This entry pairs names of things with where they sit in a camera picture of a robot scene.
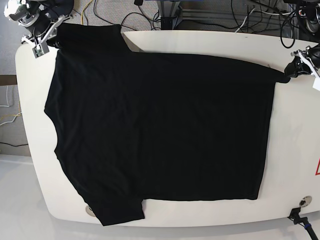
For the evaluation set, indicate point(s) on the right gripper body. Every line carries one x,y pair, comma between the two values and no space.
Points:
41,27

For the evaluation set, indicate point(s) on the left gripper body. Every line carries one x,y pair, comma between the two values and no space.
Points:
309,56

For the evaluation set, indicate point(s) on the black T-shirt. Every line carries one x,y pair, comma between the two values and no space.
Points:
133,126

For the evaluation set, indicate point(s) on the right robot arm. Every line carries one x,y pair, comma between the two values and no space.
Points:
15,10

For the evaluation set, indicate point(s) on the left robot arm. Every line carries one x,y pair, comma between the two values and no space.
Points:
303,21

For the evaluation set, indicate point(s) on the red warning sticker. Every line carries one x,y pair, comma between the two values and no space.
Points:
318,169

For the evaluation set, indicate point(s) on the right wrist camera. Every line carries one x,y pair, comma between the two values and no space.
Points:
40,49

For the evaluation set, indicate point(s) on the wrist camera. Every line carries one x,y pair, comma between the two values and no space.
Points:
40,49
316,84

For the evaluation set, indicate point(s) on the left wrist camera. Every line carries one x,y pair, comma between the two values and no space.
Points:
316,84

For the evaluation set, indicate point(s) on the aluminium frame column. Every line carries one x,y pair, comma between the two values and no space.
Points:
170,12

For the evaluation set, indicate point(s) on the right table cable grommet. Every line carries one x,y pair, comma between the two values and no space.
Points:
305,201

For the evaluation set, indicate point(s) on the table cable grommet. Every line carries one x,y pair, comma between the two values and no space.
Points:
305,201
89,211

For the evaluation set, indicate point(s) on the black clamp with cable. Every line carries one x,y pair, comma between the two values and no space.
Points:
295,217

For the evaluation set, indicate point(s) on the left table cable grommet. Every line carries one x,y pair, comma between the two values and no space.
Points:
89,211

